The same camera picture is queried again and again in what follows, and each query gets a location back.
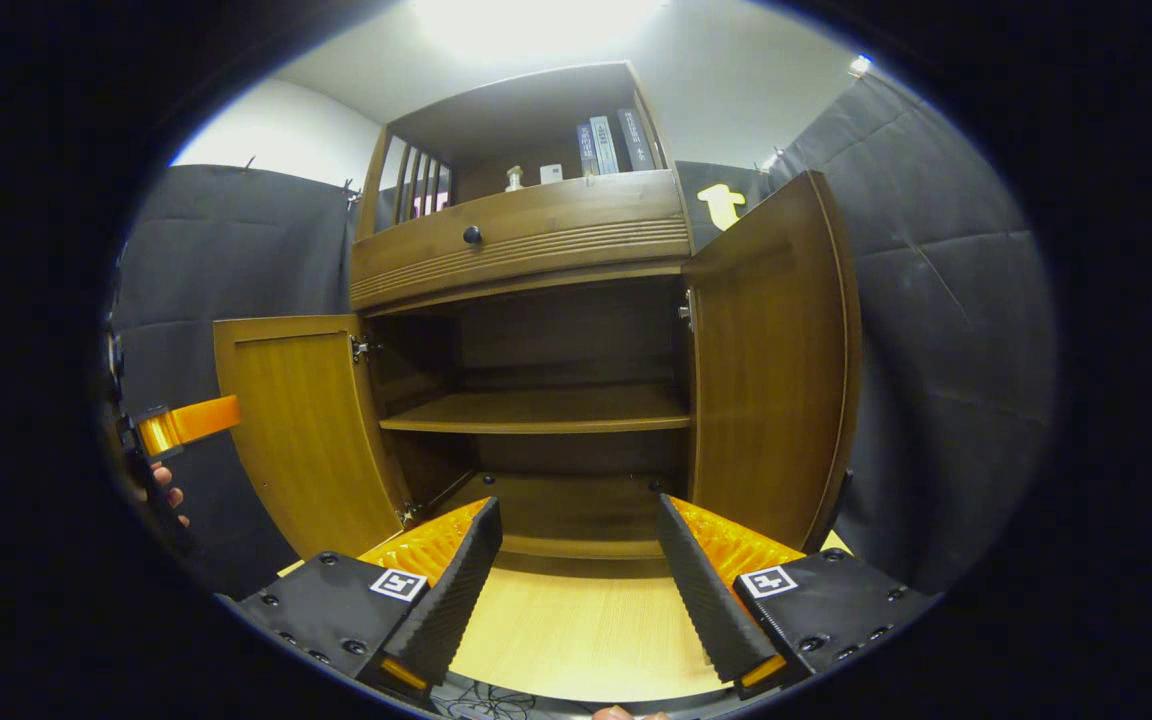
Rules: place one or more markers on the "large ceiling light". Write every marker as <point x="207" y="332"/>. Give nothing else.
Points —
<point x="536" y="25"/>

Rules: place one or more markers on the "wooden drawer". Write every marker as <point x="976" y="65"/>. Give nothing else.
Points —
<point x="556" y="215"/>

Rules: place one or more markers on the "blue book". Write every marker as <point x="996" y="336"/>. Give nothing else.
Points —
<point x="587" y="150"/>

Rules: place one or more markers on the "pump bottle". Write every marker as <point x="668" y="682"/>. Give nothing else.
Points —
<point x="514" y="180"/>

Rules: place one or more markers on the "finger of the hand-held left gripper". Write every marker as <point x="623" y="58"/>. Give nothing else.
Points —
<point x="201" y="420"/>

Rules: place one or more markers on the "black drawer knob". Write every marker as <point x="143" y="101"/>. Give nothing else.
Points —
<point x="473" y="235"/>

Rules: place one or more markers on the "wooden inner shelf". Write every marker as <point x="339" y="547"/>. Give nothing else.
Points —
<point x="536" y="408"/>

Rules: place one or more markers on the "grey book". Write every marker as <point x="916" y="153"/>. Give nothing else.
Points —
<point x="605" y="145"/>

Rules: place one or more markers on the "wooden shoe cabinet door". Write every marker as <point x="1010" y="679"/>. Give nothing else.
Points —
<point x="766" y="370"/>
<point x="306" y="430"/>

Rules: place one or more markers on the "small ceiling light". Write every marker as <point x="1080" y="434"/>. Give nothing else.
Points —
<point x="771" y="160"/>
<point x="860" y="66"/>

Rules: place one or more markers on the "black backdrop cloth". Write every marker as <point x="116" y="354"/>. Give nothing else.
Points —
<point x="936" y="350"/>

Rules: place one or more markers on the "wooden double-door shoe cabinet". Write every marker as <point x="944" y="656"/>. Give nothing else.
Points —
<point x="576" y="340"/>

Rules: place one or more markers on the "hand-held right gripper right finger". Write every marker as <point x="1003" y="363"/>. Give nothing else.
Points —
<point x="706" y="600"/>

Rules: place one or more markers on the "small white box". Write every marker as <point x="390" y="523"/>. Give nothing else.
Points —
<point x="551" y="174"/>

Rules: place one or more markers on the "metal door hinge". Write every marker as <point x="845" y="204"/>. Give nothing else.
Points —
<point x="409" y="514"/>
<point x="364" y="349"/>
<point x="686" y="312"/>

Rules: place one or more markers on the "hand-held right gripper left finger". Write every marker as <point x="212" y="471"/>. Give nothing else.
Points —
<point x="456" y="590"/>

